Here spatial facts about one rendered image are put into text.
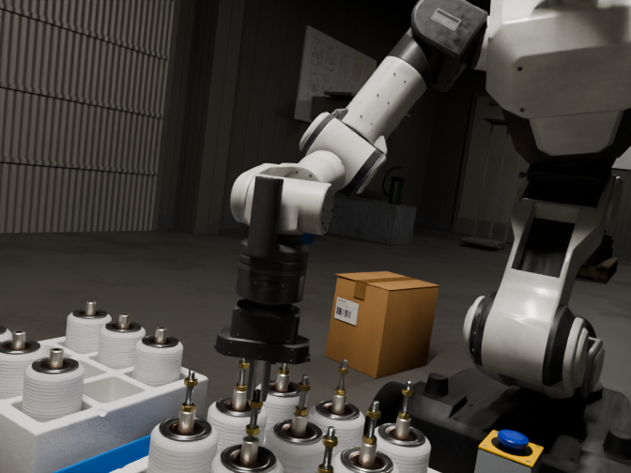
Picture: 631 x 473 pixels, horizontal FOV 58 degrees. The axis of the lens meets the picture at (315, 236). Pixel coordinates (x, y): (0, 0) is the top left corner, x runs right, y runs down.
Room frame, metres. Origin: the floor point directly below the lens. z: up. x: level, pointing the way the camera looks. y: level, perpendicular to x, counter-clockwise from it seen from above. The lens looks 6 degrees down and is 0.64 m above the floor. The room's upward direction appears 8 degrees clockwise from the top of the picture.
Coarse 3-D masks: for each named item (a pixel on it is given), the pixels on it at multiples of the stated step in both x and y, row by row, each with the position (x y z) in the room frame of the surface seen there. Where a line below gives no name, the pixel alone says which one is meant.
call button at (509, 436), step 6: (504, 432) 0.75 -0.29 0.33; (510, 432) 0.75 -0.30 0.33; (516, 432) 0.75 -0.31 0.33; (498, 438) 0.74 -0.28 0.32; (504, 438) 0.73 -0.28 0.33; (510, 438) 0.73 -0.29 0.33; (516, 438) 0.73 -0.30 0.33; (522, 438) 0.73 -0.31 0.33; (504, 444) 0.73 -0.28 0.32; (510, 444) 0.72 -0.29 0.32; (516, 444) 0.72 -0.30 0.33; (522, 444) 0.72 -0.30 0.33; (528, 444) 0.73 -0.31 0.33; (516, 450) 0.72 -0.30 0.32; (522, 450) 0.73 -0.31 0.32
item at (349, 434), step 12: (312, 408) 0.93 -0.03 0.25; (312, 420) 0.91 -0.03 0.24; (324, 420) 0.89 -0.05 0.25; (336, 420) 0.89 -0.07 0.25; (348, 420) 0.90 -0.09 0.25; (360, 420) 0.91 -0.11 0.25; (324, 432) 0.89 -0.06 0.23; (336, 432) 0.88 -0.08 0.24; (348, 432) 0.89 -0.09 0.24; (360, 432) 0.90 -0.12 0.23; (348, 444) 0.89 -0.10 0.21; (360, 444) 0.91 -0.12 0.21
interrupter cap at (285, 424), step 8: (280, 424) 0.84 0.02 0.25; (288, 424) 0.85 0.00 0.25; (312, 424) 0.86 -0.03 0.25; (280, 432) 0.82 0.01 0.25; (288, 432) 0.83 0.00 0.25; (312, 432) 0.83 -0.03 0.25; (320, 432) 0.83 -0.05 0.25; (288, 440) 0.79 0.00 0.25; (296, 440) 0.80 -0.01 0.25; (304, 440) 0.80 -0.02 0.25; (312, 440) 0.80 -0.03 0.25
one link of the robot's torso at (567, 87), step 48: (528, 0) 0.96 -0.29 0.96; (576, 0) 0.90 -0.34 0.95; (624, 0) 0.87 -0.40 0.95; (480, 48) 0.99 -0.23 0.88; (528, 48) 0.91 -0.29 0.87; (576, 48) 0.89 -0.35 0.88; (624, 48) 0.87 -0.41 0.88; (528, 96) 0.95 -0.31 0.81; (576, 96) 0.93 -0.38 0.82; (624, 96) 0.92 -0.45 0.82; (528, 144) 1.04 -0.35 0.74; (576, 144) 1.00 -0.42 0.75; (624, 144) 1.01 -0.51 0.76
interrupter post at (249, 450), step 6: (246, 438) 0.73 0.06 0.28; (246, 444) 0.72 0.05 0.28; (252, 444) 0.72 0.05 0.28; (258, 444) 0.73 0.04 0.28; (246, 450) 0.72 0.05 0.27; (252, 450) 0.72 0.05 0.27; (240, 456) 0.73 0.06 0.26; (246, 456) 0.72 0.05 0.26; (252, 456) 0.72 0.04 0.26; (246, 462) 0.72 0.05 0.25; (252, 462) 0.72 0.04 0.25
